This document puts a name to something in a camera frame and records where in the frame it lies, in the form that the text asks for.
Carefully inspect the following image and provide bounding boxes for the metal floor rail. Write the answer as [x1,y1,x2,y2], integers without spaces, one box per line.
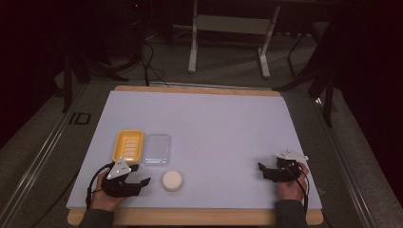
[312,98,378,228]
[0,84,88,228]

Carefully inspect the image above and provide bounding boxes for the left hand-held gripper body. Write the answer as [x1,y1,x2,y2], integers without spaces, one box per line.
[101,158,142,199]

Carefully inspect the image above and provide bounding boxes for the person's right hand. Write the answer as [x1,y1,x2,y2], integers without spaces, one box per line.
[276,161,310,203]

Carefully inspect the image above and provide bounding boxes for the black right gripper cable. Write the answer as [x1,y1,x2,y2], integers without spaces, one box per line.
[283,160,311,217]

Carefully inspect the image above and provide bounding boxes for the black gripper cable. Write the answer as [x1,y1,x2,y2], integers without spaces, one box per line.
[283,160,311,217]
[85,162,114,211]

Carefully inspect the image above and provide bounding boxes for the pale lilac table mat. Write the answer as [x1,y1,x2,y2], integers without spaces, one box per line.
[66,89,323,211]

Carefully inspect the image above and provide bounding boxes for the person's left hand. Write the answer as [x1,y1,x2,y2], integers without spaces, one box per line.
[90,170,129,213]

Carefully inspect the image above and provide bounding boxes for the black floor cables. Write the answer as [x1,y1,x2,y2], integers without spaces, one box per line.
[126,0,170,87]

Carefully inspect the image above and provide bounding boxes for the thin black stand leg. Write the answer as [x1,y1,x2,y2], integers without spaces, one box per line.
[286,31,310,79]

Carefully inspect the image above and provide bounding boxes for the yellow soap dish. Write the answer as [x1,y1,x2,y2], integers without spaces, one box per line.
[111,129,145,164]

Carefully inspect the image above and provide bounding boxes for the clear plastic container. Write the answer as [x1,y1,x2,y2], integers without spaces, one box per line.
[143,133,172,167]

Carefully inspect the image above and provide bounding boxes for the black metal stand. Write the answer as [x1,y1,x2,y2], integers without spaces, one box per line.
[308,63,336,128]

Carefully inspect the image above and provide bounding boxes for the white metal table frame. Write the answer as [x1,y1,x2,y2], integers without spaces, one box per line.
[187,0,282,80]

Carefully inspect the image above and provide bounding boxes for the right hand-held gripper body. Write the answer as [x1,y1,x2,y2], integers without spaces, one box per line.
[270,148,310,183]

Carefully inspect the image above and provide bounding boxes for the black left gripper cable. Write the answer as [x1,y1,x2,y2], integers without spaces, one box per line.
[85,162,114,211]

